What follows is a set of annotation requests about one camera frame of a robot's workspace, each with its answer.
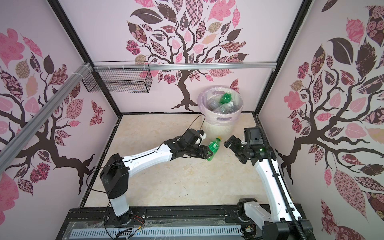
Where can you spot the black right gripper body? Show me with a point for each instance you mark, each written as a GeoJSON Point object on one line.
{"type": "Point", "coordinates": [238, 147]}

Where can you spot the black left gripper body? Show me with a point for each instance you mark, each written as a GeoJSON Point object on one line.
{"type": "Point", "coordinates": [196, 151]}

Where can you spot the green soda bottle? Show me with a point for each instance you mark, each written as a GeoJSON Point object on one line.
{"type": "Point", "coordinates": [214, 147]}
{"type": "Point", "coordinates": [226, 98]}

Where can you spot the clear bottle white cap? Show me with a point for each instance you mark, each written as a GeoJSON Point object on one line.
{"type": "Point", "coordinates": [224, 109]}

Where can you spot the clear bottle green label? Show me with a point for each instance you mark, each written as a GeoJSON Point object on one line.
{"type": "Point", "coordinates": [213, 104]}

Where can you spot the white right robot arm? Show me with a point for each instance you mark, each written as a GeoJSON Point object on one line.
{"type": "Point", "coordinates": [282, 221]}

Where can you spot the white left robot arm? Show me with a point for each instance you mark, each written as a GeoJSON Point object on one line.
{"type": "Point", "coordinates": [118, 170]}

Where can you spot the white ribbed waste bin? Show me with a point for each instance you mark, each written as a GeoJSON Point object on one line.
{"type": "Point", "coordinates": [222, 131]}

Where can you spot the pink plastic bin liner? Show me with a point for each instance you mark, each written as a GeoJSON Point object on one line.
{"type": "Point", "coordinates": [217, 92]}

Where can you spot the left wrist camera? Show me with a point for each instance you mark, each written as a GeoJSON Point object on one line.
{"type": "Point", "coordinates": [201, 134]}

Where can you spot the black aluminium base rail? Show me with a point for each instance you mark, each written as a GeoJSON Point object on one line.
{"type": "Point", "coordinates": [147, 215]}

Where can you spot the white slotted cable duct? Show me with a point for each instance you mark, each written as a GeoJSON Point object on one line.
{"type": "Point", "coordinates": [159, 233]}

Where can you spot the silver aluminium rail back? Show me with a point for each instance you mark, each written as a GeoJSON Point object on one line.
{"type": "Point", "coordinates": [200, 66]}

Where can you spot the silver aluminium rail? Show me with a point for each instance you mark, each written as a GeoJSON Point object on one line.
{"type": "Point", "coordinates": [13, 148]}
{"type": "Point", "coordinates": [200, 66]}

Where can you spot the black wire mesh basket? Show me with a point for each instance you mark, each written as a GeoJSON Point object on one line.
{"type": "Point", "coordinates": [119, 77]}

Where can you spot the silver aluminium rail left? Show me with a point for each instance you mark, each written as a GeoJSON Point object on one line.
{"type": "Point", "coordinates": [13, 148]}

